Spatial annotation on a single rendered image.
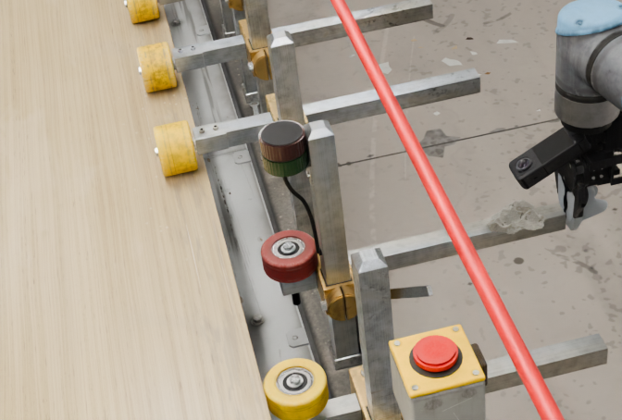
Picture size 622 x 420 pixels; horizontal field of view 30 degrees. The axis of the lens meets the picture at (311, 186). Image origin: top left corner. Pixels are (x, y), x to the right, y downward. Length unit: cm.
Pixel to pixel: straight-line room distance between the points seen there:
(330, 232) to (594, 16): 45
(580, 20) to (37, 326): 84
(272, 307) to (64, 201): 40
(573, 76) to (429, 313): 132
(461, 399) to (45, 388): 67
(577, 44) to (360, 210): 164
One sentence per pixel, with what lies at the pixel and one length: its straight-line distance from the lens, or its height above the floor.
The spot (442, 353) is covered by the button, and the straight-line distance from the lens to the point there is 105.
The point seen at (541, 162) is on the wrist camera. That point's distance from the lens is 167.
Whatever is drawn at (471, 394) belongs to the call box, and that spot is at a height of 120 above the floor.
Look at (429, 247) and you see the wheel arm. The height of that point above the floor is 86.
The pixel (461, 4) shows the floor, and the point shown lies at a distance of 399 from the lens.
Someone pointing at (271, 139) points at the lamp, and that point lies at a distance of 148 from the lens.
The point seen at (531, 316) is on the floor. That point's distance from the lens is 281.
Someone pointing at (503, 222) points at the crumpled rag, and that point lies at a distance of 174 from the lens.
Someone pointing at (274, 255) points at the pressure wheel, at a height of 91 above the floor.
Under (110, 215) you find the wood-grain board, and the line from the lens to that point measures 179.
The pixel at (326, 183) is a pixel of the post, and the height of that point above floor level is 105.
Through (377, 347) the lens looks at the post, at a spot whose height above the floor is 99.
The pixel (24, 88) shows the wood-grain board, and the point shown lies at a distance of 215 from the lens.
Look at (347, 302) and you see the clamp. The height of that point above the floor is 86.
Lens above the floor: 200
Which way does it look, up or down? 38 degrees down
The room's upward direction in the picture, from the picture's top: 8 degrees counter-clockwise
